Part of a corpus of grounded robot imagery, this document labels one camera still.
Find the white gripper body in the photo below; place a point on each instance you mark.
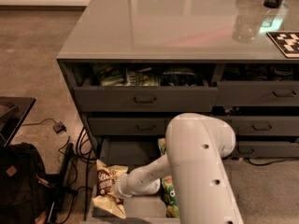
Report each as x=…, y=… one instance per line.
x=121, y=187

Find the brown sea salt chip bag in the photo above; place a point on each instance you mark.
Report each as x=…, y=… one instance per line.
x=106, y=199

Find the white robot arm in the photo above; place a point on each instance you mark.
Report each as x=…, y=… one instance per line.
x=195, y=147

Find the grey bottom left drawer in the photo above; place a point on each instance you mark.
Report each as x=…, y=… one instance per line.
x=137, y=206

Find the grey drawer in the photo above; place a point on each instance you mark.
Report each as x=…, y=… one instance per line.
x=266, y=149
x=137, y=206
x=90, y=96
x=260, y=121
x=258, y=85
x=128, y=126

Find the green dang bag front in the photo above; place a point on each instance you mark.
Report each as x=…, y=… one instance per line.
x=170, y=197

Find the green dang bag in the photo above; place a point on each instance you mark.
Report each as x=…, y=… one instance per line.
x=170, y=197
x=162, y=145

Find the green dang bag back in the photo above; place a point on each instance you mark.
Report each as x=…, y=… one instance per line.
x=162, y=145

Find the grey middle left drawer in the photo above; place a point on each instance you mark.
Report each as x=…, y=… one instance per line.
x=128, y=126

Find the grey top left drawer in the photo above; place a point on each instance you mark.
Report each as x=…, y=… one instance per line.
x=90, y=96

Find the green snack bags in drawer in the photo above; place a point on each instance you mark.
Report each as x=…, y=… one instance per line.
x=109, y=74

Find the grey bottom right drawer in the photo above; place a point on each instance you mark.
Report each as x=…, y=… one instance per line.
x=266, y=149

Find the grey counter cabinet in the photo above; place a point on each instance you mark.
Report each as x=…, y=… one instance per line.
x=207, y=33

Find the grey middle right drawer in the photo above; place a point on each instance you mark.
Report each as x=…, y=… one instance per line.
x=260, y=121

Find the grey top right drawer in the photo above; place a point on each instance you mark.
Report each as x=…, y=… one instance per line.
x=258, y=85

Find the black power adapter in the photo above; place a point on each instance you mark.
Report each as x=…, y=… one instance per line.
x=59, y=127

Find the black backpack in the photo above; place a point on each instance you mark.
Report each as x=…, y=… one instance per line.
x=23, y=186

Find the black side table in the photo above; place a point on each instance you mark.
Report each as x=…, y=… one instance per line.
x=13, y=111

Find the black white marker tag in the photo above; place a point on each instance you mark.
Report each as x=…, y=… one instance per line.
x=287, y=42

